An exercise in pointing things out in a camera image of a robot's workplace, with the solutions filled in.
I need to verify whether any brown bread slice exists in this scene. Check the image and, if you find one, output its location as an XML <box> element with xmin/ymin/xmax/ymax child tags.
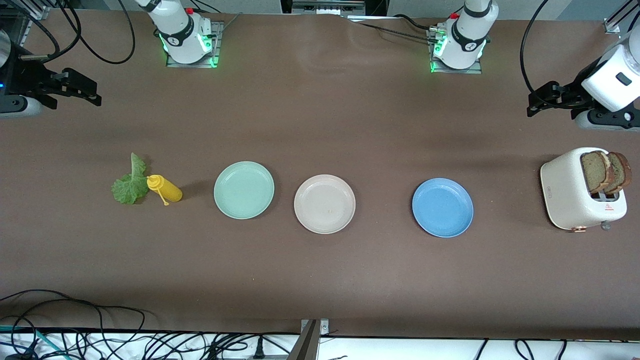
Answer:
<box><xmin>580</xmin><ymin>150</ymin><xmax>614</xmax><ymax>195</ymax></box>
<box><xmin>606</xmin><ymin>152</ymin><xmax>632</xmax><ymax>195</ymax></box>

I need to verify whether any green lettuce leaf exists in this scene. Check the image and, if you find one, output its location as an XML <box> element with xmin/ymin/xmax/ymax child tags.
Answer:
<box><xmin>111</xmin><ymin>152</ymin><xmax>149</xmax><ymax>205</ymax></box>

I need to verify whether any yellow mustard squeeze bottle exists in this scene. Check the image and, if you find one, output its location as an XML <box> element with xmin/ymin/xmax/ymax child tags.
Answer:
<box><xmin>146</xmin><ymin>174</ymin><xmax>183</xmax><ymax>206</ymax></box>

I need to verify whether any blue plate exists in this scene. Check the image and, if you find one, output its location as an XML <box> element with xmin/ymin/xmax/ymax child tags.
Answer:
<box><xmin>412</xmin><ymin>178</ymin><xmax>474</xmax><ymax>238</ymax></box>

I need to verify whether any mint green plate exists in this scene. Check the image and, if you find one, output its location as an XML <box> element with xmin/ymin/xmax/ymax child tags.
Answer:
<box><xmin>213</xmin><ymin>161</ymin><xmax>275</xmax><ymax>220</ymax></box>

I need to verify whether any beige plate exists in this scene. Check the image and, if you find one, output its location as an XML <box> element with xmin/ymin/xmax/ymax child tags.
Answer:
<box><xmin>293</xmin><ymin>174</ymin><xmax>356</xmax><ymax>235</ymax></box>

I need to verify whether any dark glass panel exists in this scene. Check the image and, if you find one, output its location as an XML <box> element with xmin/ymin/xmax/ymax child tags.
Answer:
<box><xmin>0</xmin><ymin>14</ymin><xmax>30</xmax><ymax>48</ymax></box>

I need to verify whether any cream white toaster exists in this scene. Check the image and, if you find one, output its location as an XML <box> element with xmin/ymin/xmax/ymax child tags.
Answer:
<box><xmin>540</xmin><ymin>147</ymin><xmax>628</xmax><ymax>232</ymax></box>

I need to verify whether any dark equipment box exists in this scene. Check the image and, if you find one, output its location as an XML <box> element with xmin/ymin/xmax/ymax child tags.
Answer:
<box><xmin>280</xmin><ymin>0</ymin><xmax>388</xmax><ymax>18</ymax></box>

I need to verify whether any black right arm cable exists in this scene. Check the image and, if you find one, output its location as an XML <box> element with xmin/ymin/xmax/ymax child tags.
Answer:
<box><xmin>27</xmin><ymin>0</ymin><xmax>137</xmax><ymax>65</ymax></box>

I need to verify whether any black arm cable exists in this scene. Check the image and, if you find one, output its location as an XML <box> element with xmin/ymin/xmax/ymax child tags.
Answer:
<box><xmin>520</xmin><ymin>0</ymin><xmax>566</xmax><ymax>108</ymax></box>
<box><xmin>27</xmin><ymin>0</ymin><xmax>137</xmax><ymax>65</ymax></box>

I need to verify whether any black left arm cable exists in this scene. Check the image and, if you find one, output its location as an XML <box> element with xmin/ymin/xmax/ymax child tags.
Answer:
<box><xmin>520</xmin><ymin>0</ymin><xmax>566</xmax><ymax>108</ymax></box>

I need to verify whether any aluminium frame profile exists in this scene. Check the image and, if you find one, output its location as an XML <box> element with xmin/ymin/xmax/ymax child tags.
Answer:
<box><xmin>602</xmin><ymin>0</ymin><xmax>640</xmax><ymax>35</ymax></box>
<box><xmin>20</xmin><ymin>5</ymin><xmax>51</xmax><ymax>46</ymax></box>

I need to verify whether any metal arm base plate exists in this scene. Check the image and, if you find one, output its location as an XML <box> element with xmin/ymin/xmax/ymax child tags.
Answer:
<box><xmin>166</xmin><ymin>21</ymin><xmax>224</xmax><ymax>68</ymax></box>
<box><xmin>427</xmin><ymin>27</ymin><xmax>483</xmax><ymax>75</ymax></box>

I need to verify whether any teal cable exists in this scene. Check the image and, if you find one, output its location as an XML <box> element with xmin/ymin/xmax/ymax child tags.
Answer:
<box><xmin>0</xmin><ymin>325</ymin><xmax>68</xmax><ymax>360</ymax></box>

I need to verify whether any grey metal camera bracket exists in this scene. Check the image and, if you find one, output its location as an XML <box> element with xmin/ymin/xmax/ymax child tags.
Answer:
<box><xmin>287</xmin><ymin>318</ymin><xmax>331</xmax><ymax>360</ymax></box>

